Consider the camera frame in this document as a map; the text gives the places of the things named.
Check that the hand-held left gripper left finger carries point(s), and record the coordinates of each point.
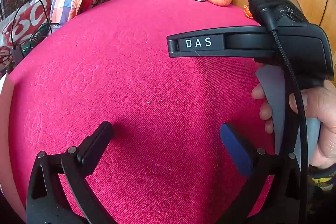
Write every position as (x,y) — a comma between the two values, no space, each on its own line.
(97,140)

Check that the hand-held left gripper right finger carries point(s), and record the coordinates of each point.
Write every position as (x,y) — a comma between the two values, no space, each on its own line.
(236,150)

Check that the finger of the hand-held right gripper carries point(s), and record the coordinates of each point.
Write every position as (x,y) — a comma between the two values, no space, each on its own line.
(236,43)

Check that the person's right hand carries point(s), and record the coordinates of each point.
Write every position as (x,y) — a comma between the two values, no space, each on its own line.
(325,121)

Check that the small orange figurine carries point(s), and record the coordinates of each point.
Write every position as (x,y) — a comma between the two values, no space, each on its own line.
(247,12)

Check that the dark red power adapter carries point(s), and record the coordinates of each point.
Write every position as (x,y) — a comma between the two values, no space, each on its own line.
(16,54)

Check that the plaid pillow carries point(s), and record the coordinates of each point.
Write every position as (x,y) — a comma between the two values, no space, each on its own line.
(65,6)

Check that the square red patterned pillow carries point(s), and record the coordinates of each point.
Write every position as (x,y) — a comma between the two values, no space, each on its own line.
(29,19)

